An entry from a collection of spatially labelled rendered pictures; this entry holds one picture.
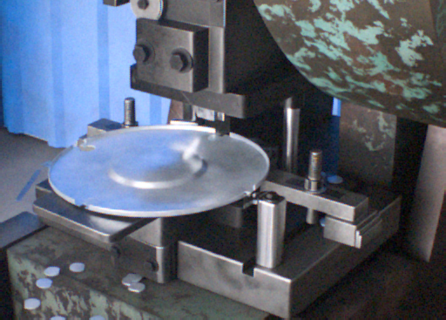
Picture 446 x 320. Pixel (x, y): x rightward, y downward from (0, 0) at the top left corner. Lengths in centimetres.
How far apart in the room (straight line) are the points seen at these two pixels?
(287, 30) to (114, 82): 224
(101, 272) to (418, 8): 72
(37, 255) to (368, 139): 51
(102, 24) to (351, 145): 168
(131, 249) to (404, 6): 66
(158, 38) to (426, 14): 56
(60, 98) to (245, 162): 202
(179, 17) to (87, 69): 192
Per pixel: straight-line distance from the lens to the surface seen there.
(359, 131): 148
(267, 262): 125
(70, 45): 322
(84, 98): 323
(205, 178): 129
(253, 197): 124
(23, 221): 152
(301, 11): 86
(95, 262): 139
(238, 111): 128
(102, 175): 131
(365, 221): 131
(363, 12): 82
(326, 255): 129
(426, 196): 152
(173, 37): 126
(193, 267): 131
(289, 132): 140
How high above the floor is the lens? 133
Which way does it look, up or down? 24 degrees down
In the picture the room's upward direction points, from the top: straight up
